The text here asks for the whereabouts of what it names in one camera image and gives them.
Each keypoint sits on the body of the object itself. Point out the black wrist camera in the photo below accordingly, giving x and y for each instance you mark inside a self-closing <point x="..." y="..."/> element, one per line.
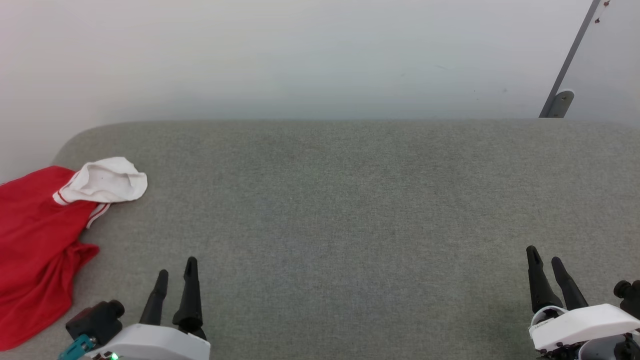
<point x="629" y="297"/>
<point x="95" y="320"/>

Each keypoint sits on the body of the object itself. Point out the grey metal door frame strip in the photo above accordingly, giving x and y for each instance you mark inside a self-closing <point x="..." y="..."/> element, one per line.
<point x="570" y="57"/>

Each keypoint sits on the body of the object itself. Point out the red and white shirt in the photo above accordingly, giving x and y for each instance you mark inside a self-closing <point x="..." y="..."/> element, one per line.
<point x="30" y="240"/>

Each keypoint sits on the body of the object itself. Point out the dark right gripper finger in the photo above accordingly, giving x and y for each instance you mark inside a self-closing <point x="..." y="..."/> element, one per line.
<point x="570" y="287"/>
<point x="540" y="285"/>

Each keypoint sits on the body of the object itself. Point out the white door panel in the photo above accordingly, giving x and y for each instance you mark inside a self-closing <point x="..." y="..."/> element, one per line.
<point x="612" y="60"/>

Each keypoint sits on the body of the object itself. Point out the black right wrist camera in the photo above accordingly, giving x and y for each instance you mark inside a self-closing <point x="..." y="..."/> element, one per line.
<point x="629" y="297"/>

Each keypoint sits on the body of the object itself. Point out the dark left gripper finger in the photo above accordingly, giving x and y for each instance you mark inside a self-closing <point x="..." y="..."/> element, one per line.
<point x="190" y="295"/>
<point x="155" y="300"/>

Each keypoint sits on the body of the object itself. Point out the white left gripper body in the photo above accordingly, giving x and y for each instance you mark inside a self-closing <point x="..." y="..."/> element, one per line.
<point x="155" y="345"/>

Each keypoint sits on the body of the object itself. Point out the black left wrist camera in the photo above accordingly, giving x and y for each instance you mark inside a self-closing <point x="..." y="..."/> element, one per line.
<point x="95" y="320"/>

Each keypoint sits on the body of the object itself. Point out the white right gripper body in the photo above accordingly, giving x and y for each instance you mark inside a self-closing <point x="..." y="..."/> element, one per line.
<point x="585" y="325"/>

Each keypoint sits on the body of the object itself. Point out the grey metal bracket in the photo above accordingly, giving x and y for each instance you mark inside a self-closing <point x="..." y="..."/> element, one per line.
<point x="562" y="104"/>

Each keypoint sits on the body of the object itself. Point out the teal left camera connector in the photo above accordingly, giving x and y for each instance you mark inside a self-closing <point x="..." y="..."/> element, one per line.
<point x="76" y="349"/>

